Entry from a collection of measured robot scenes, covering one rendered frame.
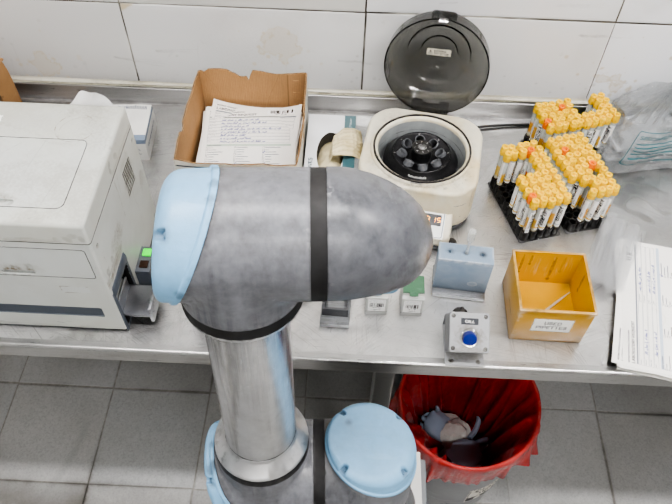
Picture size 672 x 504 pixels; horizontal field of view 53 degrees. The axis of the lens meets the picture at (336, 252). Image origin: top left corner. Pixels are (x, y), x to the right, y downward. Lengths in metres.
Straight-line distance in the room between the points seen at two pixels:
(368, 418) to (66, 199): 0.56
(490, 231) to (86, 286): 0.79
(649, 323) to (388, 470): 0.68
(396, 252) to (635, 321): 0.87
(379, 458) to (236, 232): 0.43
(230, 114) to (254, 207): 1.03
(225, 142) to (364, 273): 0.98
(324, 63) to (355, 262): 1.08
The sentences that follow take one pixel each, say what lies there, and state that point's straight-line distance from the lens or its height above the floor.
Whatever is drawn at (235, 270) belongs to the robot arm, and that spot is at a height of 1.52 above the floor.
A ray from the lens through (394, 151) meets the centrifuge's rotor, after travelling 1.41.
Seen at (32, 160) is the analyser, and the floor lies 1.17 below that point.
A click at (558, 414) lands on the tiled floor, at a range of 2.26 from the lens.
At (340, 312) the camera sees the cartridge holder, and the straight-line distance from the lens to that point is 1.25.
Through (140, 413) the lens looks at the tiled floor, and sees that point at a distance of 2.22.
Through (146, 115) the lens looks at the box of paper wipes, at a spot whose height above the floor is 0.93.
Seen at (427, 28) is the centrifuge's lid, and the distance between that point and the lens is 1.48.
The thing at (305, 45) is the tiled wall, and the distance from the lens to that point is 1.56.
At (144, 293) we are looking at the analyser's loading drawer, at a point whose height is 0.91.
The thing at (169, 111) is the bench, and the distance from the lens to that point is 1.69.
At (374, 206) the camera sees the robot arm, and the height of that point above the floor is 1.55.
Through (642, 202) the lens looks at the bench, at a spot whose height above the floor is 0.88.
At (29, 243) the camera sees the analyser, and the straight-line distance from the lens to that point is 1.15.
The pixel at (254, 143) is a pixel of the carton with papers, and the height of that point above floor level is 0.94.
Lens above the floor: 1.95
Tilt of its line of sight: 52 degrees down
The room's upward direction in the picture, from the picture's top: 1 degrees clockwise
